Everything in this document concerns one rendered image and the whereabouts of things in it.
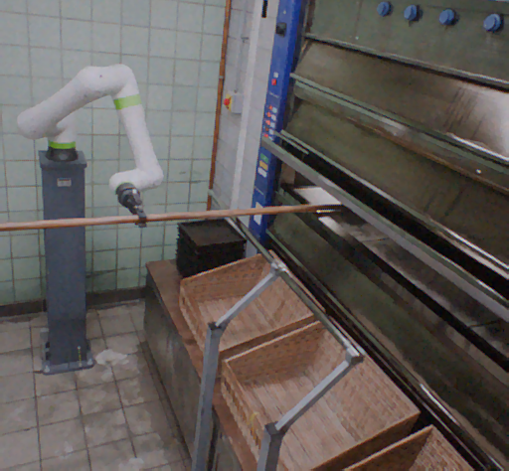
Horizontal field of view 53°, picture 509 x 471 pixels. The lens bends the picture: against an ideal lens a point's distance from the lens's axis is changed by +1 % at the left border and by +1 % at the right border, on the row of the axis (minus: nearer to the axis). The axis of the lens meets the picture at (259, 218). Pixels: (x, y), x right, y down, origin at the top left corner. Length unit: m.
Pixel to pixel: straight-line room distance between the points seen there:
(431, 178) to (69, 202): 1.68
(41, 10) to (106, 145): 0.77
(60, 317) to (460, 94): 2.22
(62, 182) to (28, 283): 1.06
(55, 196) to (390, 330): 1.63
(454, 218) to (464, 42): 0.51
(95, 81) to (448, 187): 1.35
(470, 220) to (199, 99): 2.03
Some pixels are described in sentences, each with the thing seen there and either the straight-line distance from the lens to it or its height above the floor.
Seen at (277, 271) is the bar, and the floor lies 1.16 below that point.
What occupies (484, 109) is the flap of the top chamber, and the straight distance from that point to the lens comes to 1.57.
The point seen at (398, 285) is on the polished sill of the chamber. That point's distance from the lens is 1.84.
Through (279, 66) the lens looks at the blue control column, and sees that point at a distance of 2.47.
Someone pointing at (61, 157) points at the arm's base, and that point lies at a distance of 2.54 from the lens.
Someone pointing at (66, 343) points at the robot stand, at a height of 0.16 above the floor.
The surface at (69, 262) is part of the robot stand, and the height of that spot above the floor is 0.67.
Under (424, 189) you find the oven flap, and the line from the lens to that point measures 1.71.
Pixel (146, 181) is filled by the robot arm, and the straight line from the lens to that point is 2.25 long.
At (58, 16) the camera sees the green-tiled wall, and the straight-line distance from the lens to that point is 2.96.
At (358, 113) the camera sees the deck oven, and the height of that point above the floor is 1.67.
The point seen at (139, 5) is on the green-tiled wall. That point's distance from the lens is 3.02.
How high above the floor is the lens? 2.03
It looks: 24 degrees down
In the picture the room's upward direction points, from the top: 8 degrees clockwise
